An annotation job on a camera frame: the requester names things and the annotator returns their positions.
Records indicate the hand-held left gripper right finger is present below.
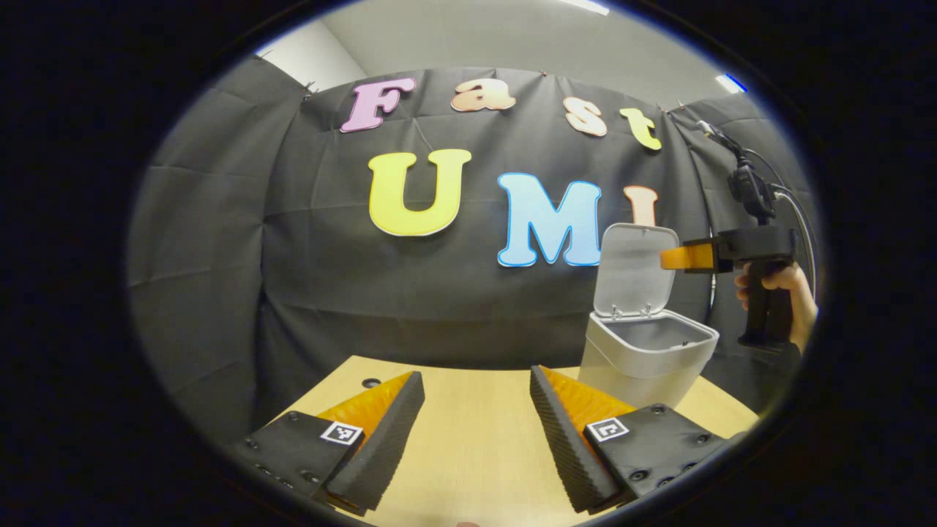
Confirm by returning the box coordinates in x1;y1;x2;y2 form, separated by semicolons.
529;365;733;515

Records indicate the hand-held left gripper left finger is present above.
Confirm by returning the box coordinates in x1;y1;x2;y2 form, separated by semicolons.
234;371;426;512

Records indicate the white desktop garbage bin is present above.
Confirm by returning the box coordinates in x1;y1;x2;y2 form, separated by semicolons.
578;223;720;411

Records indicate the wooden desktop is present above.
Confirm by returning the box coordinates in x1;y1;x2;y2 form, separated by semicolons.
282;355;761;527

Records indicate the black backdrop cloth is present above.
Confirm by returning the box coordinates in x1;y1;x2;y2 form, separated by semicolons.
126;55;821;447

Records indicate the black cable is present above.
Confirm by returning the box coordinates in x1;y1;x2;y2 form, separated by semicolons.
695;119;819;297

